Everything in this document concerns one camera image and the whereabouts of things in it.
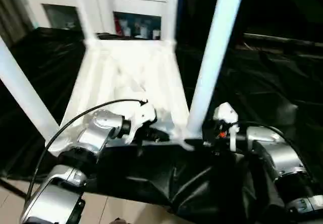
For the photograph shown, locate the white plastic table top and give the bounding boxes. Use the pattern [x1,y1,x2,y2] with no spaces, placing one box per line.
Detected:
[45,38,195,159]

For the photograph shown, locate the white plastic table leg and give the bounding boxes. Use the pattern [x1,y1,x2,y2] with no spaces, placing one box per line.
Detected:
[0,36,60,146]
[161,0,182,43]
[72,0,98,44]
[188,0,247,139]

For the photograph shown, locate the black work mat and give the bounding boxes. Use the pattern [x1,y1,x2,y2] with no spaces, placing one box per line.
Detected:
[0,27,323,222]

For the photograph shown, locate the black piano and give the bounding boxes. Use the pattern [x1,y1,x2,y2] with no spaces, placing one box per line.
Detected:
[176,0,323,49]

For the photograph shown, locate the grey curtain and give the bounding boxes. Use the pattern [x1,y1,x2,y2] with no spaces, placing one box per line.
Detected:
[0,0,36,48]

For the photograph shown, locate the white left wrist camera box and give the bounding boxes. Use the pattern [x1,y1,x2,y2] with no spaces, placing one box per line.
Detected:
[126,102,158,144]

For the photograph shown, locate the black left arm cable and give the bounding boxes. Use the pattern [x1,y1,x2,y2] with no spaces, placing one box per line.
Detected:
[24,98,149,209]

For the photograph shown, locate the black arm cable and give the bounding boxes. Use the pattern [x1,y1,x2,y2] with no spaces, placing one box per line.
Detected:
[232,120,318,182]
[24,98,149,209]

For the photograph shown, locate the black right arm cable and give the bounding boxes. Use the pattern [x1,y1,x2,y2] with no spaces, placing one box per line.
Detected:
[232,120,318,182]

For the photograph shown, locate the black folding table frame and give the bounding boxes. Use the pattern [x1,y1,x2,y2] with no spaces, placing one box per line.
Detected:
[0,177,27,197]

